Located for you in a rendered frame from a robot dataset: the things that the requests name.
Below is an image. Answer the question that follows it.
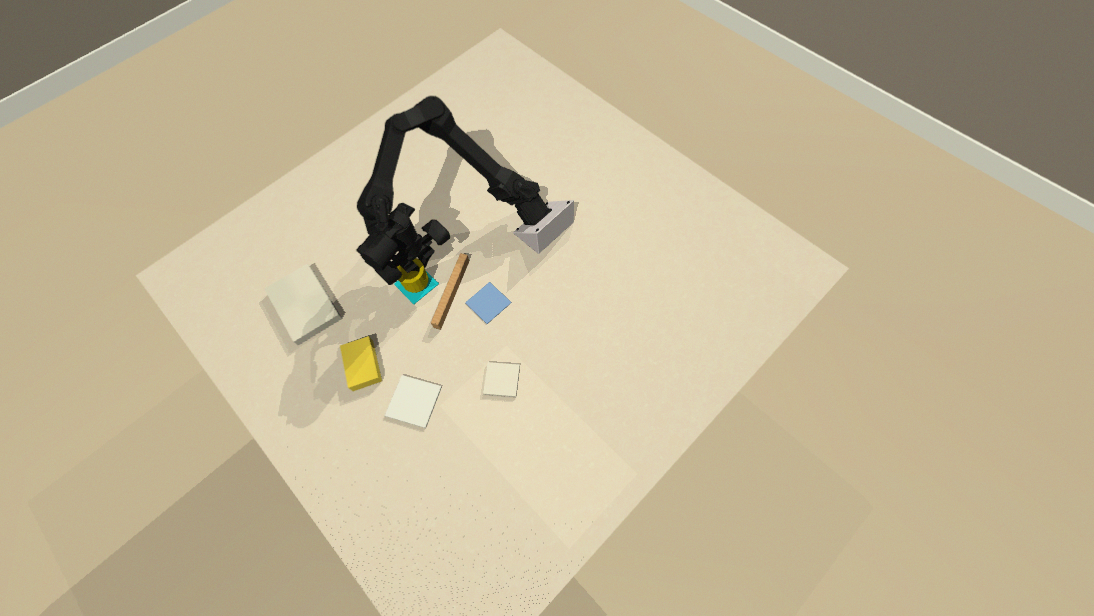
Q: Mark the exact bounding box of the yellow rectangular block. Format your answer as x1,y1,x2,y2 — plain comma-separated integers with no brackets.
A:
340,336,382,391

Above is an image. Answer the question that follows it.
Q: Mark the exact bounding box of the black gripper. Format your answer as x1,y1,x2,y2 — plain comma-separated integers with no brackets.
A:
374,219,450,284

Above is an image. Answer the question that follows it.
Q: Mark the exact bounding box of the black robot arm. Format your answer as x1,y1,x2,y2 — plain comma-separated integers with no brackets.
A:
356,96,552,271

